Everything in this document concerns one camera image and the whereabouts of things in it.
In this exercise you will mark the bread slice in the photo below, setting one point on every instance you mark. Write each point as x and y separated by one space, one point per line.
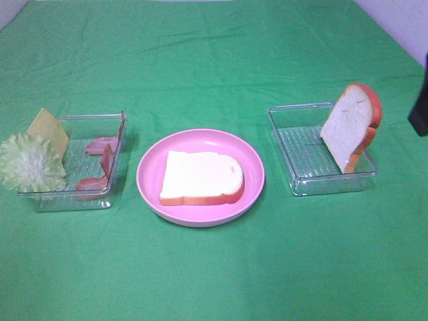
352 125
201 178

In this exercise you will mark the clear left ingredient tray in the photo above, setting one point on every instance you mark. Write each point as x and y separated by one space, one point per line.
83 130

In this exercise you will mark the pink round plate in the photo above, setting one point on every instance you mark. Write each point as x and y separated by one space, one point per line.
151 169

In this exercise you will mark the bacon strip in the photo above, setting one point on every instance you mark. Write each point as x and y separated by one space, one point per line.
99 183
100 145

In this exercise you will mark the green lettuce leaf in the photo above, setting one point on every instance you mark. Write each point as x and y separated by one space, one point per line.
30 164

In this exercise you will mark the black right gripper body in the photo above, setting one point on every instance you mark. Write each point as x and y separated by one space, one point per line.
418 115

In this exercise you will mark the clear right bread tray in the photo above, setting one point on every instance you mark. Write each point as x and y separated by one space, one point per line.
308 164

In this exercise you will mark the yellow cheese slice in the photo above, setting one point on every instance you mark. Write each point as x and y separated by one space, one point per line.
48 127

